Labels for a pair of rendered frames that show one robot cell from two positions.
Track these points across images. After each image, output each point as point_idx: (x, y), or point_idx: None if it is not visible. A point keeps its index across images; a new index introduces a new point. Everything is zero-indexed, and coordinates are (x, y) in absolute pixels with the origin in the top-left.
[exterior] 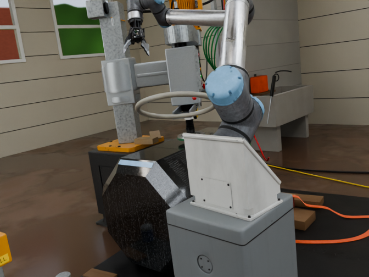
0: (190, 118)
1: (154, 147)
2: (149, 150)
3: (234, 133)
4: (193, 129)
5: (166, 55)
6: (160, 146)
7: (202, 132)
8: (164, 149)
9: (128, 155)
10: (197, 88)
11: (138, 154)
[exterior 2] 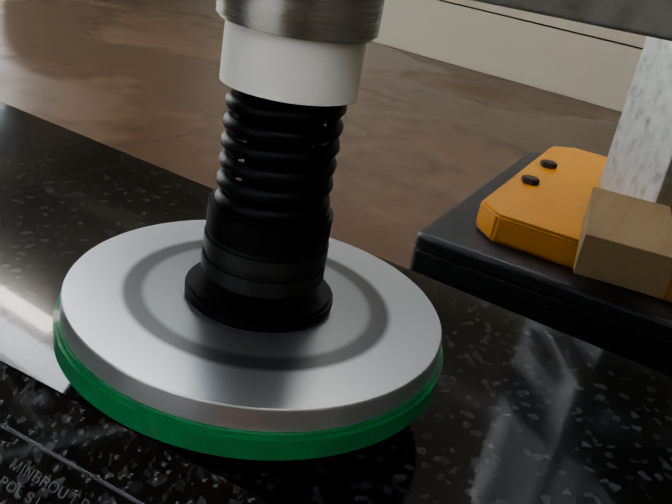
0: (222, 72)
1: (162, 191)
2: (61, 169)
3: None
4: (229, 247)
5: None
6: (175, 212)
7: (328, 398)
8: (32, 215)
9: (6, 115)
10: None
11: (8, 135)
